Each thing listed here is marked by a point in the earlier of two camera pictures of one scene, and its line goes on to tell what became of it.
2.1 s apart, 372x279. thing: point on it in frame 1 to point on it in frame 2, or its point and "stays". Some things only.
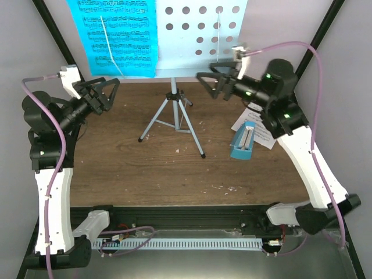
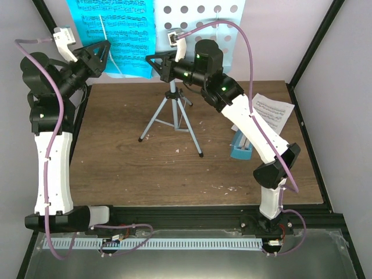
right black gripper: (229, 78) to (166, 71)
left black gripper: (102, 100) to (85, 55)
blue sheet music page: (118, 36) stays
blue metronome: (243, 141) stays
